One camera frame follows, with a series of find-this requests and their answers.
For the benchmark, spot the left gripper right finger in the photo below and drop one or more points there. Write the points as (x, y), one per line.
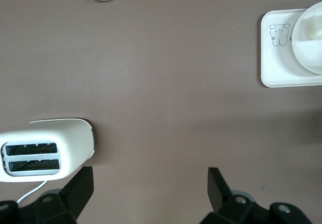
(221, 201)

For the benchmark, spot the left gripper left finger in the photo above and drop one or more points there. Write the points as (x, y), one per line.
(75, 196)

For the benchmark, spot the round cream plate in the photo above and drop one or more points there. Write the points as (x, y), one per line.
(305, 53)

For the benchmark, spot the cream rabbit print tray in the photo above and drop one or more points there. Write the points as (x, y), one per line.
(276, 65)

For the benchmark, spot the cream two-slot toaster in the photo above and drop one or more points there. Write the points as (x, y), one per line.
(73, 138)

